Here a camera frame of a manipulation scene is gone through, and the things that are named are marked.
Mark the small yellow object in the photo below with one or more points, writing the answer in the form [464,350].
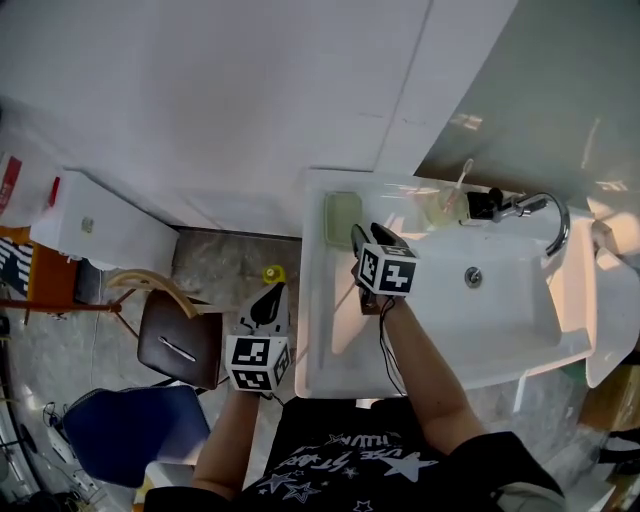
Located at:
[274,274]

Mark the person's left forearm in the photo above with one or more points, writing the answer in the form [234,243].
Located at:
[225,445]

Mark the clear cup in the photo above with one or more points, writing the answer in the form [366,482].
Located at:
[452,207]

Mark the black white striped cushion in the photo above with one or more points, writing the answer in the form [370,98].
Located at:
[15,265]

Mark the metal sink drain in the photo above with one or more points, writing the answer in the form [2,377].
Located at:
[473,276]

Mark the white floor appliance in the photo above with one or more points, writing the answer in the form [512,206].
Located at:
[65,450]

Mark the white box cabinet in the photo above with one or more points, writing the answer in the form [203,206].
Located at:
[110,220]

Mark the chrome faucet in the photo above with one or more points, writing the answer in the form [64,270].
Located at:
[555,220]

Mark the cardboard box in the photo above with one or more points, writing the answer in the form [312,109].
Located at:
[612,400]

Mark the brown seat wooden chair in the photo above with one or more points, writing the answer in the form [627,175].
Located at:
[175,340]

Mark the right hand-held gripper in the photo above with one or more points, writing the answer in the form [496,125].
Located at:
[395,275]

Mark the orange sofa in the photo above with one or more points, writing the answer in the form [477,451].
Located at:
[50,280]

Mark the person's right forearm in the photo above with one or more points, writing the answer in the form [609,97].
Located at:
[425,370]

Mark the white wash basin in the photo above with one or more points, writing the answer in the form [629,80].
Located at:
[500,320]

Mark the pale green soap dish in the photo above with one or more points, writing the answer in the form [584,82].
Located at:
[340,215]

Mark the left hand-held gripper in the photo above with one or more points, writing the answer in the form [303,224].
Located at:
[255,360]

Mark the thin pen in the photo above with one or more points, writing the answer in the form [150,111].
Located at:
[176,348]

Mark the person's black printed t-shirt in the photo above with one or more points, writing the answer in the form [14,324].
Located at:
[380,465]

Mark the dark blue chair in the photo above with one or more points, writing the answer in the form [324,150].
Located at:
[135,435]

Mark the toothbrush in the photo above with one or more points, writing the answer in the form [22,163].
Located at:
[462,177]

